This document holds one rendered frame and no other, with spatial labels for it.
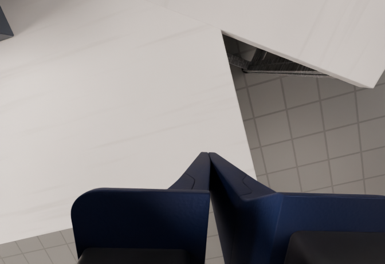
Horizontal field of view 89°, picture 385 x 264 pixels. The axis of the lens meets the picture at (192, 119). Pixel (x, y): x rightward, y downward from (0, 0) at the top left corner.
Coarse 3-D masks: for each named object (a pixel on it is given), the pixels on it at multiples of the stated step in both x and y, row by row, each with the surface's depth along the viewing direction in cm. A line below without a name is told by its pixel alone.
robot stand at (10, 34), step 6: (0, 6) 31; (0, 12) 31; (0, 18) 31; (0, 24) 31; (6, 24) 32; (0, 30) 30; (6, 30) 31; (0, 36) 31; (6, 36) 32; (12, 36) 32
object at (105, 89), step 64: (0, 0) 32; (64, 0) 31; (128, 0) 31; (0, 64) 34; (64, 64) 34; (128, 64) 33; (192, 64) 33; (0, 128) 37; (64, 128) 37; (128, 128) 36; (192, 128) 35; (0, 192) 41; (64, 192) 40
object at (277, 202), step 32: (224, 160) 10; (224, 192) 8; (256, 192) 7; (288, 192) 4; (224, 224) 8; (256, 224) 5; (288, 224) 4; (320, 224) 4; (352, 224) 4; (384, 224) 4; (224, 256) 8; (256, 256) 5
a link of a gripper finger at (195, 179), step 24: (192, 168) 8; (96, 192) 4; (120, 192) 4; (144, 192) 4; (168, 192) 4; (192, 192) 4; (72, 216) 4; (96, 216) 4; (120, 216) 4; (144, 216) 4; (168, 216) 4; (192, 216) 4; (96, 240) 4; (120, 240) 4; (144, 240) 4; (168, 240) 4; (192, 240) 4
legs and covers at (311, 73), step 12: (228, 60) 97; (240, 60) 97; (252, 60) 99; (264, 60) 78; (276, 60) 65; (288, 60) 56; (252, 72) 100; (264, 72) 81; (276, 72) 65; (288, 72) 56; (300, 72) 49; (312, 72) 43
